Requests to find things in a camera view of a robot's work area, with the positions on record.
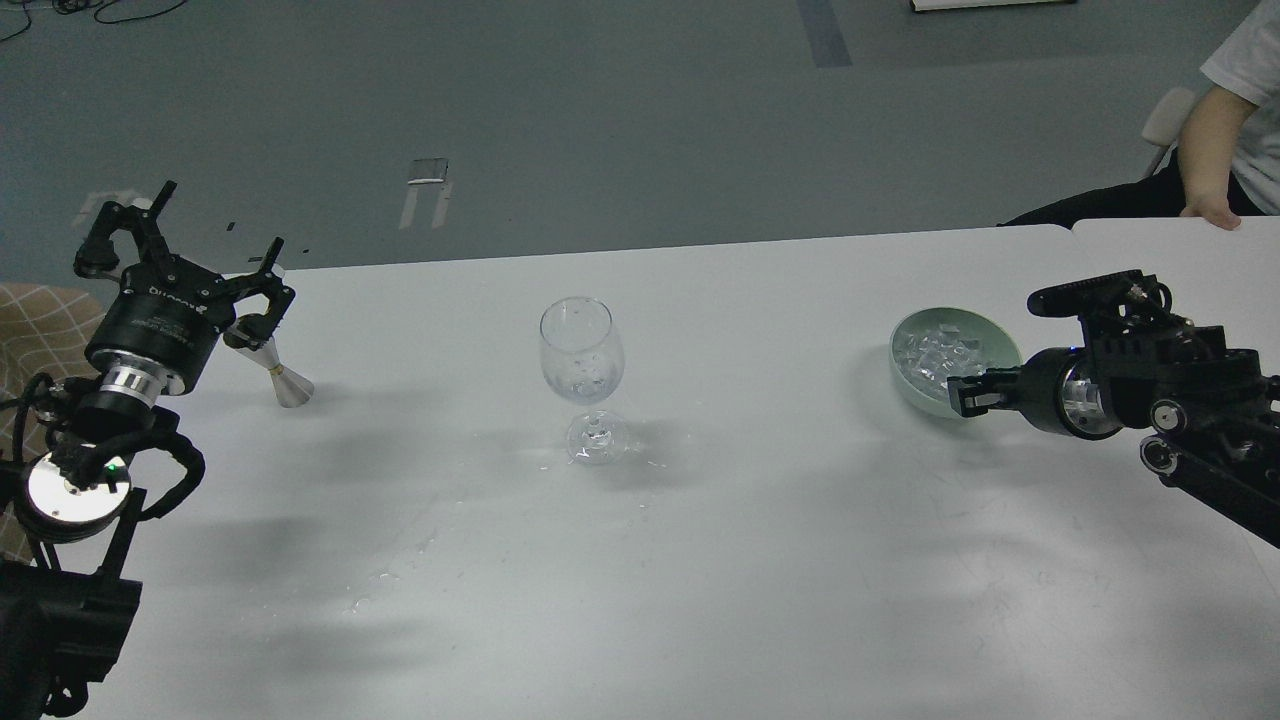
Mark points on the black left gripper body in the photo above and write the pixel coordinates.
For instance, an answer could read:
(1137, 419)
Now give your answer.
(174, 326)

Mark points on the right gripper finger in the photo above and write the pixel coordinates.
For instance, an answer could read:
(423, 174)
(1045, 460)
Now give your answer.
(975, 395)

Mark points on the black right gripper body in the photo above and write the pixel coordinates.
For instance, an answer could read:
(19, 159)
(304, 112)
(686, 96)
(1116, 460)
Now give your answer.
(1056, 394)

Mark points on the green bowl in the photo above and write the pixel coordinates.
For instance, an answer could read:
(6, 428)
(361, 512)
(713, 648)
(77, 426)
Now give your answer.
(1001, 349)

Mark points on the steel double jigger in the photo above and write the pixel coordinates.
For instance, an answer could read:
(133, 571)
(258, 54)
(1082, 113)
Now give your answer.
(289, 387)

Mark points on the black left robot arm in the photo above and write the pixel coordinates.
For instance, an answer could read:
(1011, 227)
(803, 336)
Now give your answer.
(114, 456)

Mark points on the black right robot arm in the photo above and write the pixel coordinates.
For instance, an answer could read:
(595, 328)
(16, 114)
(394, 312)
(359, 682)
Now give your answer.
(1209, 410)

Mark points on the clear ice cubes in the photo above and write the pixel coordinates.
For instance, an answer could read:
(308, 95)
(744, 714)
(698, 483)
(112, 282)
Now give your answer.
(928, 357)

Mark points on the clear wine glass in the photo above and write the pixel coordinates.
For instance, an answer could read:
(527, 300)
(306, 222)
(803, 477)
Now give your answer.
(582, 360)

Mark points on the person's hand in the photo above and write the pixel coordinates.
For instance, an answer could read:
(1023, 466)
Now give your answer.
(1213, 209)

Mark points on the metal floor plate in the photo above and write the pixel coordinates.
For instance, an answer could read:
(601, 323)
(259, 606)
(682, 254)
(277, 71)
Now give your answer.
(426, 171)

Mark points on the seated person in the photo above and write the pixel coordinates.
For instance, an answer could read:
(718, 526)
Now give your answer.
(1229, 144)

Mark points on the white chair backrest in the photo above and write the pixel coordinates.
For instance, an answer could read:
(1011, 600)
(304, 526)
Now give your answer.
(1164, 123)

